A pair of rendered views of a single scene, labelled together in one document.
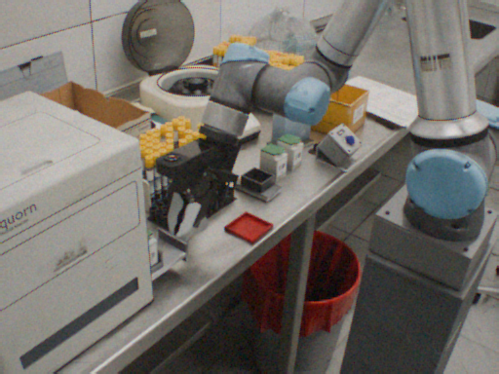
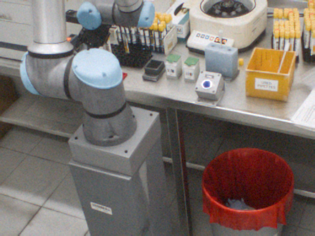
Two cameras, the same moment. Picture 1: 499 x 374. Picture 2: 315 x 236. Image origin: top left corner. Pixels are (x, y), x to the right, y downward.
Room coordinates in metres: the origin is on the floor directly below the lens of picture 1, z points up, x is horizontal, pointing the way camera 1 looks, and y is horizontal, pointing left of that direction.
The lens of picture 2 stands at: (0.83, -1.51, 1.86)
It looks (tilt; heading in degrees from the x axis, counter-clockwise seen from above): 42 degrees down; 83
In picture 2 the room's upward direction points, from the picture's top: 7 degrees counter-clockwise
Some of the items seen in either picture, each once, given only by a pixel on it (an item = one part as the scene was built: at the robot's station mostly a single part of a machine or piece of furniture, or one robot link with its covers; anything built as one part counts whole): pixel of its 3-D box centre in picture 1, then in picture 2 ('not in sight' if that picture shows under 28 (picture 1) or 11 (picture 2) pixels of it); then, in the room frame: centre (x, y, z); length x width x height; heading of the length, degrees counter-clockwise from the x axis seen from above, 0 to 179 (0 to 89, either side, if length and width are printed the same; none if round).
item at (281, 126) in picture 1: (291, 127); (221, 61); (1.21, -0.10, 0.92); 0.10 x 0.07 x 0.10; 136
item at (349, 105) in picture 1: (335, 108); (270, 74); (1.33, -0.22, 0.93); 0.13 x 0.13 x 0.10; 59
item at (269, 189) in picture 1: (257, 182); (154, 69); (0.99, -0.02, 0.89); 0.09 x 0.05 x 0.04; 55
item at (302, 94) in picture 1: (296, 93); (99, 10); (0.84, -0.07, 1.16); 0.11 x 0.11 x 0.08; 61
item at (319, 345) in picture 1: (294, 314); (245, 213); (1.27, -0.17, 0.22); 0.38 x 0.37 x 0.44; 144
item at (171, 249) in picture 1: (131, 270); not in sight; (0.66, 0.19, 0.92); 0.21 x 0.07 x 0.05; 144
